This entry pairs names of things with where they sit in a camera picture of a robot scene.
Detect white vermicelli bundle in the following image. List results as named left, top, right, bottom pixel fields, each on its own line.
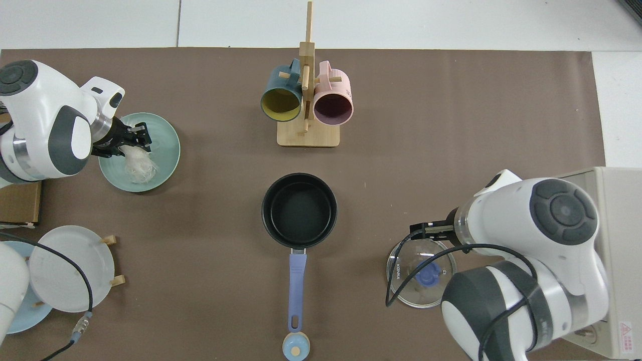
left=120, top=143, right=158, bottom=184

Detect glass lid with blue knob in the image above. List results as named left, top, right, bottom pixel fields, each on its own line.
left=386, top=238, right=458, bottom=308

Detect teal round plate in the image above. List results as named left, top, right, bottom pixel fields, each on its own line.
left=99, top=112, right=181, bottom=193

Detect wooden plate rack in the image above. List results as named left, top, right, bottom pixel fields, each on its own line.
left=30, top=235, right=126, bottom=307

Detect white round plate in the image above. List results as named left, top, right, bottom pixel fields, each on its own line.
left=29, top=226, right=116, bottom=312

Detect light blue round plate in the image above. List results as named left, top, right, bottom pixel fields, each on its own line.
left=5, top=241, right=53, bottom=334

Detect brown table cloth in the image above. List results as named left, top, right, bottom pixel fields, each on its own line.
left=0, top=48, right=606, bottom=361

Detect dark teal cup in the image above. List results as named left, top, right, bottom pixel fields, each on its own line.
left=260, top=59, right=304, bottom=122

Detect wooden cup stand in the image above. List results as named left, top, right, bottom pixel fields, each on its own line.
left=277, top=1, right=341, bottom=148

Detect pink ribbed cup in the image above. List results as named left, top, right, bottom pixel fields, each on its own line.
left=313, top=61, right=354, bottom=125

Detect small blue round thing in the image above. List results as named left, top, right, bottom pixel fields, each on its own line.
left=282, top=332, right=310, bottom=360

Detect pale toaster oven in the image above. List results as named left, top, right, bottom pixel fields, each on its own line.
left=554, top=167, right=642, bottom=359

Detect dark grey bar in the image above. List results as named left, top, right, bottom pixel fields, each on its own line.
left=617, top=0, right=642, bottom=23

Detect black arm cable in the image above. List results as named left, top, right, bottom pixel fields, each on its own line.
left=385, top=243, right=540, bottom=361
left=0, top=233, right=94, bottom=361

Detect wire basket with wooden floor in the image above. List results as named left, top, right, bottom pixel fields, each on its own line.
left=0, top=180, right=42, bottom=229

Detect black pot with blue handle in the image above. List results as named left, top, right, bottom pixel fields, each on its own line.
left=261, top=173, right=338, bottom=333

